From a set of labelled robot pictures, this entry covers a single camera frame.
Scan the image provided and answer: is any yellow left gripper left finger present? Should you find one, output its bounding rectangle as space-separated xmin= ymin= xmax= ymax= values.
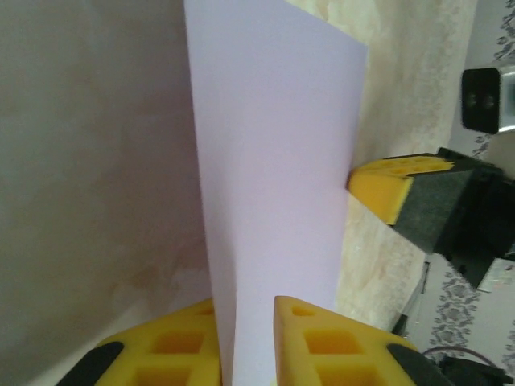
xmin=60 ymin=298 xmax=224 ymax=386

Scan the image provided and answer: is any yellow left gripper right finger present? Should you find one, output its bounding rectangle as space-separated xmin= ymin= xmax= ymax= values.
xmin=272 ymin=296 xmax=458 ymax=386

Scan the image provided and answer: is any purple paper sheet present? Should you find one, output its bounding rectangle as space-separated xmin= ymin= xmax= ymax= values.
xmin=183 ymin=0 xmax=369 ymax=386

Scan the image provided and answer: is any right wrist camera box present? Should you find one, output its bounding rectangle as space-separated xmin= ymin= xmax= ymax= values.
xmin=460 ymin=67 xmax=515 ymax=134

